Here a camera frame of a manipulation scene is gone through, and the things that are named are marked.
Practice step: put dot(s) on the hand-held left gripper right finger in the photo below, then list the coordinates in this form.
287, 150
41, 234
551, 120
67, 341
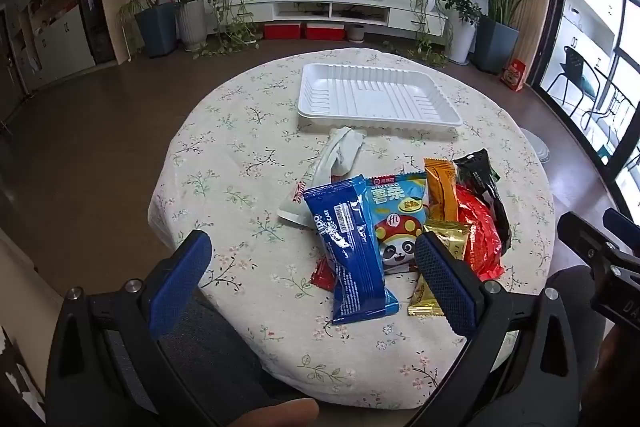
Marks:
445, 282

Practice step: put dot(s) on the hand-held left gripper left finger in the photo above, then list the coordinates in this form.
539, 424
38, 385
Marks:
182, 277

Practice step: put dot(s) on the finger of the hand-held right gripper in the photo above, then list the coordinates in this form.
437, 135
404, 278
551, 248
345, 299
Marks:
580, 232
620, 222

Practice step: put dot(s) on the gold snack packet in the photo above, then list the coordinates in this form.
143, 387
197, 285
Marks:
452, 242

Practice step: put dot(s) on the shiny red snack packet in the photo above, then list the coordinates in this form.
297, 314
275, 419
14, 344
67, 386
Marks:
480, 232

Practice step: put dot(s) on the light blue panda snack packet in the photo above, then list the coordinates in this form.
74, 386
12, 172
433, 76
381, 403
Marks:
395, 217

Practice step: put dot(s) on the orange snack packet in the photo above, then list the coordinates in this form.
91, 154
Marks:
442, 197

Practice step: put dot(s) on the dark blue snack packet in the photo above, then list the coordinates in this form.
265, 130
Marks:
350, 252

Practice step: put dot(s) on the black snack packet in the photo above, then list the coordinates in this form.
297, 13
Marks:
480, 177

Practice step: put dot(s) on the white snack packet red label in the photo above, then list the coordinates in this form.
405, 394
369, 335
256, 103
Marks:
330, 157

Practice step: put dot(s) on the white plastic tray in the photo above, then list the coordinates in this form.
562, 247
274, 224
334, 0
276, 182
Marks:
370, 92

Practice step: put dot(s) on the person's left hand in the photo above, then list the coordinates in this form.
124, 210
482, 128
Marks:
275, 414

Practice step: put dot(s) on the white round stool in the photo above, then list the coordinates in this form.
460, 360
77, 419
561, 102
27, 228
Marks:
537, 147

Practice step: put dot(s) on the round table with floral cloth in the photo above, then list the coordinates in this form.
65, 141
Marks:
225, 157

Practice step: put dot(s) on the black balcony chair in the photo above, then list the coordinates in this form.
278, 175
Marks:
575, 64

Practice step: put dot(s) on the red gift bag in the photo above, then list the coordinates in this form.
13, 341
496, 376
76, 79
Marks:
515, 76

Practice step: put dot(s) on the black white patterned object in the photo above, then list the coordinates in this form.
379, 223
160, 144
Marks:
17, 382

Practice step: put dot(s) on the bushy plant in white pot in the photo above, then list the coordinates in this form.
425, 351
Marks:
462, 42

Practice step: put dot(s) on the plant in white ribbed pot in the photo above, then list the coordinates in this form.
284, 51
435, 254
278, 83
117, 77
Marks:
192, 24

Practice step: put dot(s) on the small plant pot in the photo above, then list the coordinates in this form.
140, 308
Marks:
356, 33

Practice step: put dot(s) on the white television cabinet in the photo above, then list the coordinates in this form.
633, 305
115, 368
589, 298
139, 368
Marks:
405, 19

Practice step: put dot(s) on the red storage box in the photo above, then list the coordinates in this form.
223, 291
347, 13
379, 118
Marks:
282, 31
326, 32

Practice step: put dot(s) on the white wall cabinets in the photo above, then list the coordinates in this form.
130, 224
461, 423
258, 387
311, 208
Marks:
55, 42

